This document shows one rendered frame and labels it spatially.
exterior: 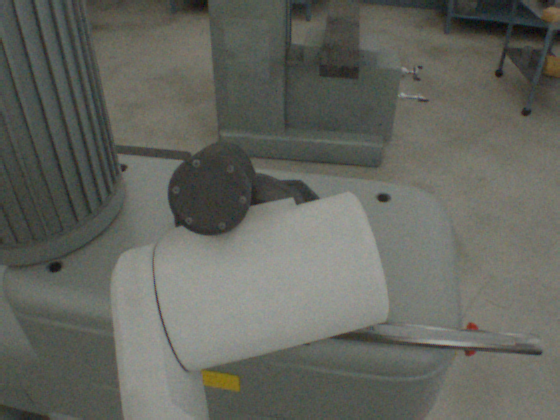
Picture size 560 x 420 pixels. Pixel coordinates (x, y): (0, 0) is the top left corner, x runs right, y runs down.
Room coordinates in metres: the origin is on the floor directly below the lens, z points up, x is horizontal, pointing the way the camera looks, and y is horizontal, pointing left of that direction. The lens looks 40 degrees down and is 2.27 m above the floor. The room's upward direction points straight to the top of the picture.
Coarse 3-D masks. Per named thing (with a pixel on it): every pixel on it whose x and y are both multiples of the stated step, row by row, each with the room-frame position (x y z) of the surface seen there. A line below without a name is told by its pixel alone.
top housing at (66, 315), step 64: (128, 192) 0.47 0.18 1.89; (320, 192) 0.47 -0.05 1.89; (384, 192) 0.47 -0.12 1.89; (64, 256) 0.37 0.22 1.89; (384, 256) 0.37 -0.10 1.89; (448, 256) 0.37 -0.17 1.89; (64, 320) 0.31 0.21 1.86; (448, 320) 0.29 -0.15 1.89; (256, 384) 0.27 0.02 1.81; (320, 384) 0.26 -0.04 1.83; (384, 384) 0.25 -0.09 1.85
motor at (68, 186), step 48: (0, 0) 0.38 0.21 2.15; (48, 0) 0.42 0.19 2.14; (0, 48) 0.38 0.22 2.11; (48, 48) 0.40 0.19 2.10; (0, 96) 0.37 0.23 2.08; (48, 96) 0.39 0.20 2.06; (96, 96) 0.45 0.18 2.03; (0, 144) 0.36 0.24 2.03; (48, 144) 0.39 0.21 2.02; (96, 144) 0.43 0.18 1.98; (0, 192) 0.36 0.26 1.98; (48, 192) 0.38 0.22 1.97; (96, 192) 0.42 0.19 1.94; (0, 240) 0.36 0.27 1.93; (48, 240) 0.37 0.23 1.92
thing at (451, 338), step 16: (336, 336) 0.27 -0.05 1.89; (352, 336) 0.27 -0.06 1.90; (368, 336) 0.27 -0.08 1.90; (384, 336) 0.27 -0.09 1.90; (400, 336) 0.27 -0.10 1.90; (416, 336) 0.27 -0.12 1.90; (432, 336) 0.27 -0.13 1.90; (448, 336) 0.27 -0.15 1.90; (464, 336) 0.27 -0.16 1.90; (480, 336) 0.26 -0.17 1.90; (496, 336) 0.26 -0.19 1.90; (512, 336) 0.26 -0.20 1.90; (528, 336) 0.26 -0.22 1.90; (496, 352) 0.25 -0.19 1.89; (512, 352) 0.25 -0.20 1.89; (528, 352) 0.25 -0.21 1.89
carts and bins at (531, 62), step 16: (528, 0) 4.60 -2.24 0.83; (544, 0) 4.54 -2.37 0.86; (512, 16) 4.70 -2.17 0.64; (544, 16) 4.11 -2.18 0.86; (512, 48) 4.71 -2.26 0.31; (528, 48) 4.47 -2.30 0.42; (544, 48) 3.94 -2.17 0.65; (528, 64) 4.30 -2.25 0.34; (544, 64) 4.28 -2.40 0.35; (528, 80) 4.04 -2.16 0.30; (544, 80) 4.04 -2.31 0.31; (528, 96) 3.97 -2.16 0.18; (528, 112) 3.94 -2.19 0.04
